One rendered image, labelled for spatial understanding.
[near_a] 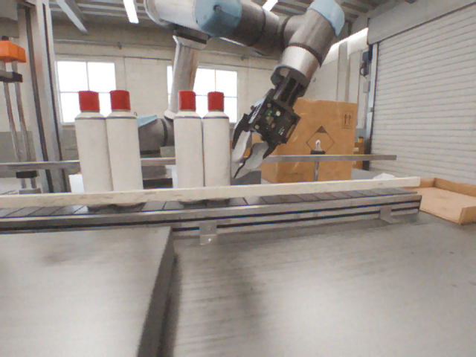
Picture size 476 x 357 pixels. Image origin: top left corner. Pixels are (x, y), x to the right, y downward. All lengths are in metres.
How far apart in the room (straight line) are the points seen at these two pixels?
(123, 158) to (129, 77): 5.74
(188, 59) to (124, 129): 0.48
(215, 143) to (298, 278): 0.25
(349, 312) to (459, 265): 0.22
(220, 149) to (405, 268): 0.34
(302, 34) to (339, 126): 0.41
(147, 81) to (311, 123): 5.56
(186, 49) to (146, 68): 5.33
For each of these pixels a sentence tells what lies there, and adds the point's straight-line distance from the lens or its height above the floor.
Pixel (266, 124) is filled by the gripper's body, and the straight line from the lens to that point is 0.36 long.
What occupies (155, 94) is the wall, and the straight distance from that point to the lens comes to 5.97.
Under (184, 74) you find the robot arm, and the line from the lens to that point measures 0.82.
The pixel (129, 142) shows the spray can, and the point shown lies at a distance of 0.39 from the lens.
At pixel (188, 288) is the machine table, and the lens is 0.28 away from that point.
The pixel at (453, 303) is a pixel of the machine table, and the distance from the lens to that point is 0.34.
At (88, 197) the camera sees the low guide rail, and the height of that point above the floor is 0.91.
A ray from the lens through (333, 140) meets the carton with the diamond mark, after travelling 0.75.
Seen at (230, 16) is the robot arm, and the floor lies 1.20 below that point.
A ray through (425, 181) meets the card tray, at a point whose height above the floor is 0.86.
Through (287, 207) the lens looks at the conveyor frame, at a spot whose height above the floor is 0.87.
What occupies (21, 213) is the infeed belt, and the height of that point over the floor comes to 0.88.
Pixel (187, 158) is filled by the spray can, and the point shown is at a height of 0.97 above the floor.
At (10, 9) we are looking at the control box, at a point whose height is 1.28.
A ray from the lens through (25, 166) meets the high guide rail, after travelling 0.55.
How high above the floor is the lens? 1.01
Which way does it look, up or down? 12 degrees down
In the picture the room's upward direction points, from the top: straight up
